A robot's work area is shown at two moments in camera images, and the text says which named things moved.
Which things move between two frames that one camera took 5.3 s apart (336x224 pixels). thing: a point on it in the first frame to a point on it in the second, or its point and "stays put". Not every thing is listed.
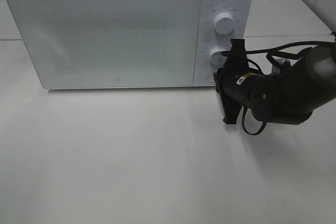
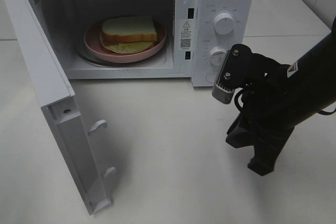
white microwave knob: (224, 23) stays put
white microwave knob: (217, 59) stays put
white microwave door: (84, 37) to (54, 91)
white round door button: (209, 77) stays put
